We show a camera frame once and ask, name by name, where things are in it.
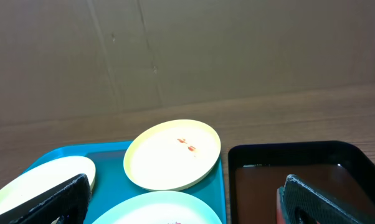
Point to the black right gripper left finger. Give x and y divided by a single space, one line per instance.
65 203

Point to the teal plastic tray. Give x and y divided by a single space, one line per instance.
112 186

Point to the yellow plate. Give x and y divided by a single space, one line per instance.
44 177
172 155

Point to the black tray with water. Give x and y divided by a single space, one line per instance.
256 171

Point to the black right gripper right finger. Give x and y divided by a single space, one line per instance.
302 203

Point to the light blue plate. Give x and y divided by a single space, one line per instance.
161 207

